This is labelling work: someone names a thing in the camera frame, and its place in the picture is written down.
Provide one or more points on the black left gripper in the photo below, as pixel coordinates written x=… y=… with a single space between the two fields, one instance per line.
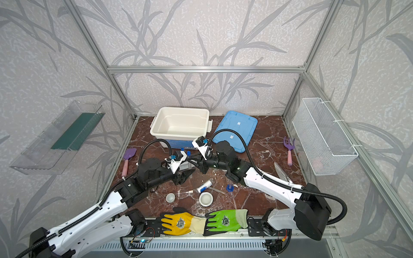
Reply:
x=177 y=176

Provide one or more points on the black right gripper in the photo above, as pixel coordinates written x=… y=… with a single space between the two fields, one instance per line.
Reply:
x=204 y=163

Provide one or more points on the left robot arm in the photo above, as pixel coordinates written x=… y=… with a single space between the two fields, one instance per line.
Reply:
x=113 y=216

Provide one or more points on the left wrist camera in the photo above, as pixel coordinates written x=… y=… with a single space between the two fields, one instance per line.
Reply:
x=173 y=161

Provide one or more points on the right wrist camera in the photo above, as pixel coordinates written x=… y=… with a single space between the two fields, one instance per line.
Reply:
x=203 y=146

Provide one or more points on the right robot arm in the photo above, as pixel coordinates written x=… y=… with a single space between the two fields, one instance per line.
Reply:
x=308 y=210

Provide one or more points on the white blue label bottle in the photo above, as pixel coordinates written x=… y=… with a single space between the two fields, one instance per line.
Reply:
x=204 y=186

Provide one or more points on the large white ceramic dish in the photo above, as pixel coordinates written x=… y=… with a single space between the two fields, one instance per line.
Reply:
x=206 y=199

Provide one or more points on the blue plastic bin lid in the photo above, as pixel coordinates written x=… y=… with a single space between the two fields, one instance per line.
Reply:
x=243 y=124

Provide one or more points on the yellow work glove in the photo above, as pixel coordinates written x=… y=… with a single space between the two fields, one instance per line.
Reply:
x=181 y=222

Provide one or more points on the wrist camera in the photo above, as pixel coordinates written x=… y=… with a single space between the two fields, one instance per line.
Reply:
x=173 y=161
x=203 y=146

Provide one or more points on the green work glove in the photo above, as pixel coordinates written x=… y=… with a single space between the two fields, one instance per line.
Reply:
x=222 y=221

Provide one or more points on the purple toy shovel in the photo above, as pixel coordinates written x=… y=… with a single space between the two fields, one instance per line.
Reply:
x=129 y=153

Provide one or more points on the clear wall shelf green mat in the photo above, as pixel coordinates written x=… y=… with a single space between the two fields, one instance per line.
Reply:
x=53 y=150

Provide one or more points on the metal tongs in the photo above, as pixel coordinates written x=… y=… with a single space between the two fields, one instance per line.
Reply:
x=281 y=174

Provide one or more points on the white plastic storage bin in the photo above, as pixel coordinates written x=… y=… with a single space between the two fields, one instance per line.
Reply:
x=180 y=126

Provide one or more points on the white test tube rack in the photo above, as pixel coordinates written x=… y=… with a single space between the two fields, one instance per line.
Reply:
x=186 y=165

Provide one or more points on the test tube cork stopper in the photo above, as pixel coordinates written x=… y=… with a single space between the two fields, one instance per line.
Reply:
x=184 y=194

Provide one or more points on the white wire mesh basket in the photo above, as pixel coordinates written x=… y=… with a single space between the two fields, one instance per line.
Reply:
x=325 y=144

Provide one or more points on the aluminium frame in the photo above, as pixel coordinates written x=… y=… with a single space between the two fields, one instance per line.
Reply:
x=397 y=207

